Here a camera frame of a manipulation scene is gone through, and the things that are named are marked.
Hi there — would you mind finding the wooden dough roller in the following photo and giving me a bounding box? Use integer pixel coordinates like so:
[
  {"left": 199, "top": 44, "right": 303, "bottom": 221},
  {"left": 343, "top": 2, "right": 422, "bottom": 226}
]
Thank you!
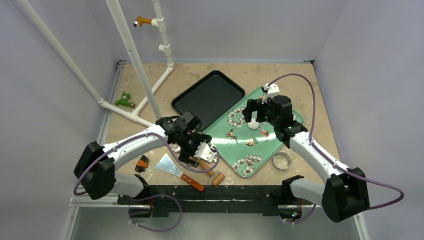
[{"left": 189, "top": 157, "right": 225, "bottom": 187}]

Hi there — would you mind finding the green plastic faucet tap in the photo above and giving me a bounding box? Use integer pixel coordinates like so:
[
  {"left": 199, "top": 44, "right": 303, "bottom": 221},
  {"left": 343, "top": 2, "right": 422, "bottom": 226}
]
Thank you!
[{"left": 114, "top": 91, "right": 136, "bottom": 108}]

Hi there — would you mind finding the aluminium rail frame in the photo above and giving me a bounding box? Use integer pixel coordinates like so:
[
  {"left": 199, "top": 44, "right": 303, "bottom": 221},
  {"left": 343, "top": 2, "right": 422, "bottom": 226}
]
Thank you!
[{"left": 61, "top": 59, "right": 371, "bottom": 240}]

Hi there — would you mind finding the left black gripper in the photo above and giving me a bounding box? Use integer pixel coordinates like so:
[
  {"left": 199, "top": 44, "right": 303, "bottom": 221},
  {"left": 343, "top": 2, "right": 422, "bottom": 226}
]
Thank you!
[{"left": 177, "top": 131, "right": 211, "bottom": 167}]

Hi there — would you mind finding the silver open-end wrench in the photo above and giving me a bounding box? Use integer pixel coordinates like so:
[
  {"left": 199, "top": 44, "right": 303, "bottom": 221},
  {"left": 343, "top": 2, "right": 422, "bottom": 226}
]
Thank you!
[{"left": 171, "top": 143, "right": 182, "bottom": 154}]

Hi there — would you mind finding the green floral tray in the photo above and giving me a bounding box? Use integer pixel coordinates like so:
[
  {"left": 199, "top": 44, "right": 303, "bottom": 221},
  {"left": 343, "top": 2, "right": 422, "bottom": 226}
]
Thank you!
[{"left": 203, "top": 87, "right": 283, "bottom": 178}]

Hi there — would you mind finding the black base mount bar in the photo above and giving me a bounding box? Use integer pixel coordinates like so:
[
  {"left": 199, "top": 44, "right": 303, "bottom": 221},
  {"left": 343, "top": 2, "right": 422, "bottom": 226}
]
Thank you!
[{"left": 117, "top": 185, "right": 308, "bottom": 221}]

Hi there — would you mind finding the orange faucet tap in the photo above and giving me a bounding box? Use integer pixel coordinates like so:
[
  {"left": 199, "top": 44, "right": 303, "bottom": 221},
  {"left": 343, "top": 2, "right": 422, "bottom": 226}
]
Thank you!
[{"left": 132, "top": 16, "right": 152, "bottom": 28}]

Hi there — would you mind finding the white dough ball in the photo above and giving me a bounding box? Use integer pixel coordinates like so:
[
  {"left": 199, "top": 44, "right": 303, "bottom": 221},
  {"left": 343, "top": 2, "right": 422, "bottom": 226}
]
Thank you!
[{"left": 247, "top": 119, "right": 260, "bottom": 130}]

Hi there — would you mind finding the metal scraper wooden handle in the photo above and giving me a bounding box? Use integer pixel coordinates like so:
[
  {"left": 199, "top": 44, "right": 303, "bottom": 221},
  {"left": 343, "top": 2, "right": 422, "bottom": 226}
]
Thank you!
[{"left": 154, "top": 153, "right": 205, "bottom": 192}]

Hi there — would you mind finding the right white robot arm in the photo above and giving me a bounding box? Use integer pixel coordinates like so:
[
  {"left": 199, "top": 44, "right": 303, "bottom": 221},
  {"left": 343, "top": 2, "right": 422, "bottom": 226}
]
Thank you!
[{"left": 242, "top": 95, "right": 370, "bottom": 223}]

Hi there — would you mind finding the round metal cutter ring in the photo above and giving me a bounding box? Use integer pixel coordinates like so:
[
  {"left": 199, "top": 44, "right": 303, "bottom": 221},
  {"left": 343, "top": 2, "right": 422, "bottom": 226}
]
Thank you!
[{"left": 271, "top": 152, "right": 293, "bottom": 171}]

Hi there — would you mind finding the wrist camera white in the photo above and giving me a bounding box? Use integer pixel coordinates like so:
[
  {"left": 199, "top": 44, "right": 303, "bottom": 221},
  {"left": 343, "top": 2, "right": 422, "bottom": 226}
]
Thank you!
[
  {"left": 261, "top": 83, "right": 280, "bottom": 104},
  {"left": 193, "top": 142, "right": 216, "bottom": 163}
]

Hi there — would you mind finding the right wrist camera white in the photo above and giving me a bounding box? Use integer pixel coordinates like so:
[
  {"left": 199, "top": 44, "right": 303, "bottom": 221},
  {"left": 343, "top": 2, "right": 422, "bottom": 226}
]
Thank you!
[{"left": 261, "top": 83, "right": 280, "bottom": 104}]

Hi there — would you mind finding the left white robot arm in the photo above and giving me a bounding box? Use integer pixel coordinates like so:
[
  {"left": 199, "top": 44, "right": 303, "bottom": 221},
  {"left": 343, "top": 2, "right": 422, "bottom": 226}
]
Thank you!
[{"left": 73, "top": 111, "right": 218, "bottom": 205}]

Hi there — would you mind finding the white PVC pipe frame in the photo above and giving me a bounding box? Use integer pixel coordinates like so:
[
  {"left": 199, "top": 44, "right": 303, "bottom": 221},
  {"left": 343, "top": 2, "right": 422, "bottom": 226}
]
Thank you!
[{"left": 13, "top": 0, "right": 175, "bottom": 128}]

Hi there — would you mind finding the black plastic tray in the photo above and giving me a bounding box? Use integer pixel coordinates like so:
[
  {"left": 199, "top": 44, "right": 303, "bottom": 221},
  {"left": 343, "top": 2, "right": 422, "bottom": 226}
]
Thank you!
[{"left": 171, "top": 70, "right": 245, "bottom": 131}]

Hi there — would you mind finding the orange black small tool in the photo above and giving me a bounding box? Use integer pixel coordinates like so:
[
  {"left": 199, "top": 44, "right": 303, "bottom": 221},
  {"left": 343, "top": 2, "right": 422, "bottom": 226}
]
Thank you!
[{"left": 134, "top": 155, "right": 150, "bottom": 173}]

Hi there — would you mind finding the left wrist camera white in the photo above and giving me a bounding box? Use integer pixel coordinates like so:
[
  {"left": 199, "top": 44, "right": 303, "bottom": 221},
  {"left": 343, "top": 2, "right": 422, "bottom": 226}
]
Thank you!
[{"left": 193, "top": 142, "right": 216, "bottom": 163}]

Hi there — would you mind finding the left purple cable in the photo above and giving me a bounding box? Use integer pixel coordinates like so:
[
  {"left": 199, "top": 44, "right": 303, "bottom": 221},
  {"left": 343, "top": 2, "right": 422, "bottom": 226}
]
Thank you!
[{"left": 72, "top": 132, "right": 221, "bottom": 233}]

